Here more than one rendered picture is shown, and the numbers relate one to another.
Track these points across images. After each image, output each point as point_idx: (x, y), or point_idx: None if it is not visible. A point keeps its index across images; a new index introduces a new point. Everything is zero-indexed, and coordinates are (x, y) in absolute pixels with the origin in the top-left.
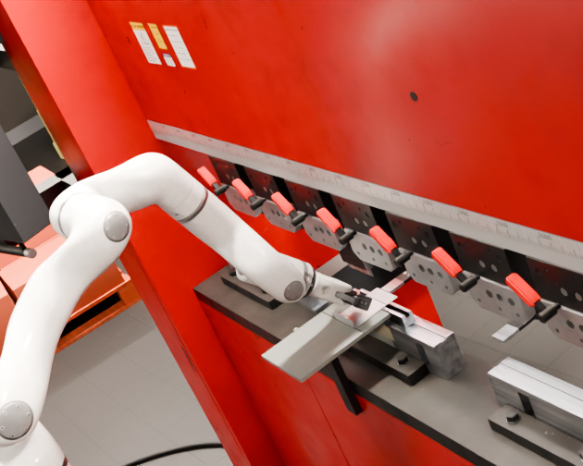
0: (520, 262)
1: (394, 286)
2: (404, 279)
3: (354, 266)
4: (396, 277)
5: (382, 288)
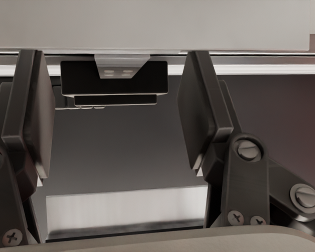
0: None
1: (106, 63)
2: (101, 68)
3: (179, 203)
4: (138, 67)
5: (144, 59)
